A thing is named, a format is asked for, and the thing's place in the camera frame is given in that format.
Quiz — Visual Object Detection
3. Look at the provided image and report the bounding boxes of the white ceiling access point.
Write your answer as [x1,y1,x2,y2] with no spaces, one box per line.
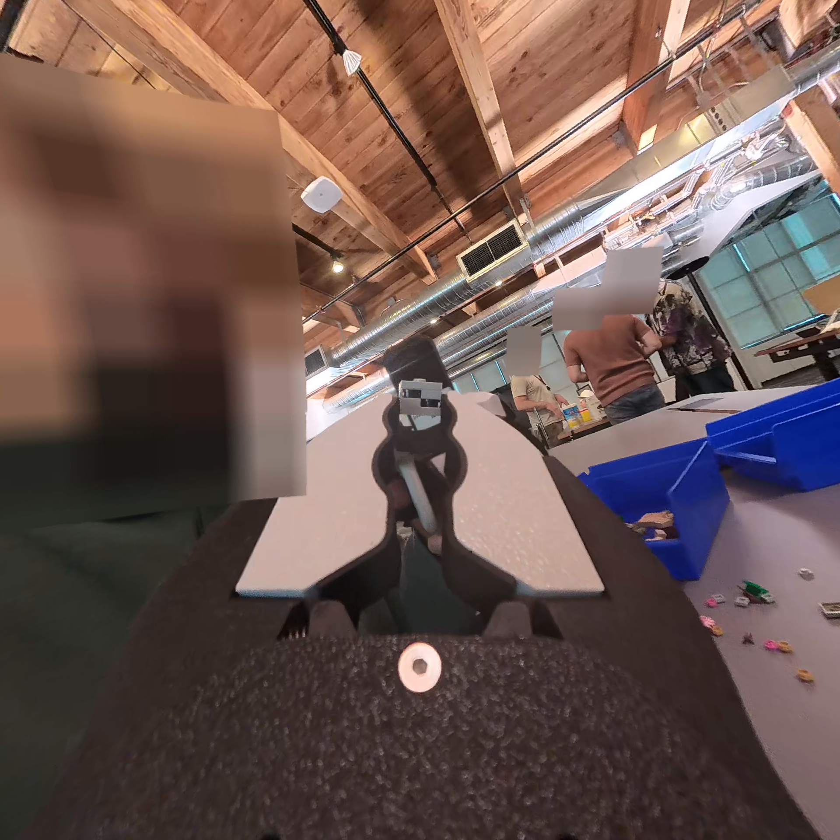
[300,175,343,214]

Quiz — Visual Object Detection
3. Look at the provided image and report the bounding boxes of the silver ventilation ducts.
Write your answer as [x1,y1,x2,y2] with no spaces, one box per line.
[305,128,840,411]

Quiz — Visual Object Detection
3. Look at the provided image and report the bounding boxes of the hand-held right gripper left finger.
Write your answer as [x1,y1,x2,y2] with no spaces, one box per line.
[235,392,401,632]

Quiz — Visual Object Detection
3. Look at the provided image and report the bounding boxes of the pile of tan toy bricks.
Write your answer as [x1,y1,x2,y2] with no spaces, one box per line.
[625,508,681,541]

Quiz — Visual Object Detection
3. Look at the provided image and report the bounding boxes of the person's torso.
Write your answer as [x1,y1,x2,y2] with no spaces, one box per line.
[0,495,217,840]

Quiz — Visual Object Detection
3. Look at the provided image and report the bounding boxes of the grey striped small brick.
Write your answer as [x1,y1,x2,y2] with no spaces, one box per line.
[397,379,442,418]

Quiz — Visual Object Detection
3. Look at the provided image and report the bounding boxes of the grey desk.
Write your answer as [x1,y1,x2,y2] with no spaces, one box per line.
[545,384,840,840]

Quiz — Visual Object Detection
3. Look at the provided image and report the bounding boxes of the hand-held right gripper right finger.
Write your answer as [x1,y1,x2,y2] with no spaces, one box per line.
[444,392,605,629]

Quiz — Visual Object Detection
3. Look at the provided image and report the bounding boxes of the ceiling vent grille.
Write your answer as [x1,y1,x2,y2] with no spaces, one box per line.
[456,218,531,282]

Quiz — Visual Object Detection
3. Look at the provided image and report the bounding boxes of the blue plastic bin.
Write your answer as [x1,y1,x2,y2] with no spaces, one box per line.
[705,377,840,493]
[577,438,731,582]

